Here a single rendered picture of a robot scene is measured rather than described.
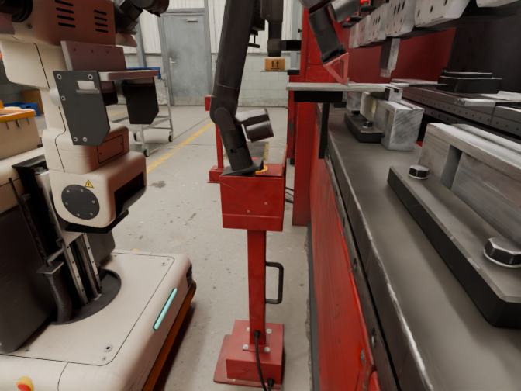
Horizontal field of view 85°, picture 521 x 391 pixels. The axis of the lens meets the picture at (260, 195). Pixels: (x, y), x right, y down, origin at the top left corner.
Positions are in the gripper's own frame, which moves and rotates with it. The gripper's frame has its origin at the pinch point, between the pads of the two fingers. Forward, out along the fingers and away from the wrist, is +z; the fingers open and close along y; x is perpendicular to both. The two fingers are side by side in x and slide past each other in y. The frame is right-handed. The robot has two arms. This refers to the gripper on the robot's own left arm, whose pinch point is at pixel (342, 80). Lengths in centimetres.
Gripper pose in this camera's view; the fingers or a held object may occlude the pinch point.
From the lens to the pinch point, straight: 94.5
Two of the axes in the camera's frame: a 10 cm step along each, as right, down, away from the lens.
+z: 4.5, 8.3, 3.1
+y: 1.3, -4.1, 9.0
